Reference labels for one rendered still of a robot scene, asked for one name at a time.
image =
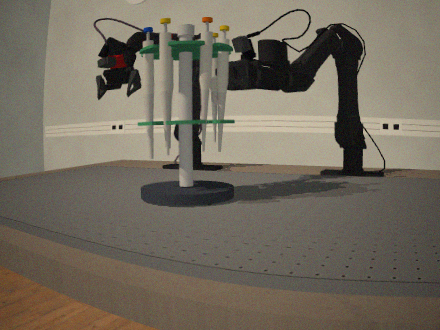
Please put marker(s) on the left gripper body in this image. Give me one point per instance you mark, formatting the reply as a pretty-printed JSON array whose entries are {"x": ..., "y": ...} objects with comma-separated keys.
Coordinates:
[{"x": 254, "y": 67}]

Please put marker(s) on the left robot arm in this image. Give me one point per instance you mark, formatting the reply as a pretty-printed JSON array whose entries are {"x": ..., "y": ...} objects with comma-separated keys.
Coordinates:
[{"x": 348, "y": 129}]

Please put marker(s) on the white pipette with blue button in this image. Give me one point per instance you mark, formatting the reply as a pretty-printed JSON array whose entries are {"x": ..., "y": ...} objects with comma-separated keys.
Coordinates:
[{"x": 148, "y": 88}]

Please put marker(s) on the white pipette with yellow button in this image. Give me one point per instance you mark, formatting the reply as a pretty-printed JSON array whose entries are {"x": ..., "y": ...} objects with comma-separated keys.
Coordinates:
[
  {"x": 222, "y": 81},
  {"x": 165, "y": 75}
]

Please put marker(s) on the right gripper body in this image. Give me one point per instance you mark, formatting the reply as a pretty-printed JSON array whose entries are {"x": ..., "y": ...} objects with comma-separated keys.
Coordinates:
[{"x": 114, "y": 80}]

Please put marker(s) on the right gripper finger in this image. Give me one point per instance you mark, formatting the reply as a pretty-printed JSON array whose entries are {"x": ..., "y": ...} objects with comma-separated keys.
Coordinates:
[
  {"x": 101, "y": 86},
  {"x": 135, "y": 80}
]

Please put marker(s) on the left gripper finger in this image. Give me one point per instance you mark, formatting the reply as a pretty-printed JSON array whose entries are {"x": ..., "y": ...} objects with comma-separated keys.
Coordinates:
[
  {"x": 231, "y": 74},
  {"x": 242, "y": 74}
]

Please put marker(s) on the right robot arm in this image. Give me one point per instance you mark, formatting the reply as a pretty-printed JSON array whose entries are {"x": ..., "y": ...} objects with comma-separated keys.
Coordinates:
[{"x": 136, "y": 40}]

